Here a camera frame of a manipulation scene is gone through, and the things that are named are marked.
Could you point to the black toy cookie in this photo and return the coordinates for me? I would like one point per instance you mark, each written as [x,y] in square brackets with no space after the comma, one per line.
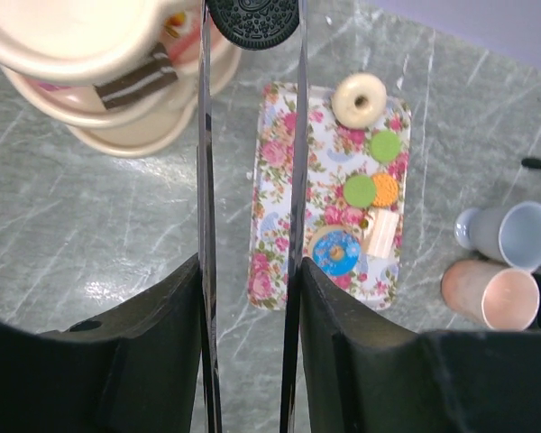
[255,25]

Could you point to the pink mug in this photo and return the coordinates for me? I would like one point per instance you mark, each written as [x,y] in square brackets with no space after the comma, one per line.
[491,294]

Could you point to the pink toy cake slice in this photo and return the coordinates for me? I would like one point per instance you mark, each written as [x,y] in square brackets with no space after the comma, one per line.
[180,33]

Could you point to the blue frosted toy donut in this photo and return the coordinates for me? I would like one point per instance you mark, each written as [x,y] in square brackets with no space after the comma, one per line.
[335,250]

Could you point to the white toy donut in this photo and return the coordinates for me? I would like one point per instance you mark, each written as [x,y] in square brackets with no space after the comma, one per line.
[359,101]

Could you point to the cream toy wafer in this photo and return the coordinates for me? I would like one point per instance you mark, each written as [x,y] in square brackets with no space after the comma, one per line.
[379,235]

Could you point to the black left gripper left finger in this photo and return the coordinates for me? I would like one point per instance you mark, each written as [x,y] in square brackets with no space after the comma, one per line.
[132,368]

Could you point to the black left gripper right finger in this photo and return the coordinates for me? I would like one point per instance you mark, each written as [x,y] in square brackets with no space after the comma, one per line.
[365,373]

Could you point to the chocolate layer toy cake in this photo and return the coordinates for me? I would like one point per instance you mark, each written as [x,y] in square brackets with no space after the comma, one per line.
[154,73]

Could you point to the orange toy macaron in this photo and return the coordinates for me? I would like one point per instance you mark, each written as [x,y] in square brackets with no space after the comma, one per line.
[386,190]

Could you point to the green toy macaron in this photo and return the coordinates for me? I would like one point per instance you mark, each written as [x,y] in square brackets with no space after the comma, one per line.
[359,191]
[385,146]

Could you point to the floral serving tray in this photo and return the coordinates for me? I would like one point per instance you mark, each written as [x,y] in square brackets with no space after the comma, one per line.
[336,153]

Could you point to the cream three-tier dessert stand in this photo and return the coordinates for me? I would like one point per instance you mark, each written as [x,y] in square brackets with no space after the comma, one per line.
[54,52]

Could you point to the metal serving tongs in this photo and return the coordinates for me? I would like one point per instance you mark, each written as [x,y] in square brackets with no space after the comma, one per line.
[206,231]

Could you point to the light blue mug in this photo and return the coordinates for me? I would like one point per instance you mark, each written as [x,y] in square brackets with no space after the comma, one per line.
[507,234]

